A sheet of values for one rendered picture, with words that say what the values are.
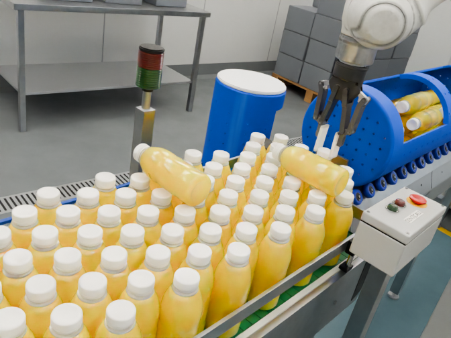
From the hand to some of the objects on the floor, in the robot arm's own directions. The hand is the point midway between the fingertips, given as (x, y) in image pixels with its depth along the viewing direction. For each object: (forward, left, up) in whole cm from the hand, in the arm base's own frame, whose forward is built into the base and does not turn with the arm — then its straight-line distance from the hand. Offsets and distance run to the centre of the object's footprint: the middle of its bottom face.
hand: (328, 141), depth 116 cm
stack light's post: (+36, +24, -114) cm, 122 cm away
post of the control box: (-31, +12, -111) cm, 116 cm away
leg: (-16, -214, -113) cm, 243 cm away
